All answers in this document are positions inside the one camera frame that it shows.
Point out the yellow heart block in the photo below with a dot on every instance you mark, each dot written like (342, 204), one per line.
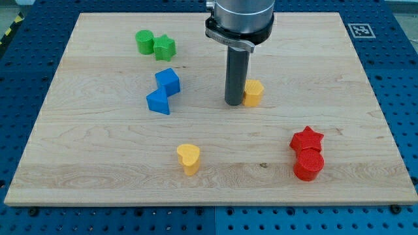
(189, 158)

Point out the red cylinder block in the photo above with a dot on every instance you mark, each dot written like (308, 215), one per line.
(308, 165)

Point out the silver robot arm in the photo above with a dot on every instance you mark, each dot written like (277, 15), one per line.
(240, 25)

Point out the white fiducial marker tag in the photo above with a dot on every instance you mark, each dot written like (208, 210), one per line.
(361, 31)

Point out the green cylinder block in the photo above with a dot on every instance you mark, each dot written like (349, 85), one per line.
(144, 40)

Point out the yellow pentagon block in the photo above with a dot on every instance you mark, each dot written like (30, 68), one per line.
(253, 93)

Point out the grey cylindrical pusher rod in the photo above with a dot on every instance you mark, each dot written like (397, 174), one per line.
(236, 73)

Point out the blue triangle block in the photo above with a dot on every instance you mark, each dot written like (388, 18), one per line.
(158, 101)

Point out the red star block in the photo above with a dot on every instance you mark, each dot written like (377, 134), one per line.
(306, 139)

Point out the blue cube block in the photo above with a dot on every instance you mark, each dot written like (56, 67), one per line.
(169, 80)

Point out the green star block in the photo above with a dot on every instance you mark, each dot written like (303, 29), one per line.
(164, 48)

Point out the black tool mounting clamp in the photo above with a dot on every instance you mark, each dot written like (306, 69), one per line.
(242, 41)

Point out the wooden board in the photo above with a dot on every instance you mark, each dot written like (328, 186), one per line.
(96, 143)

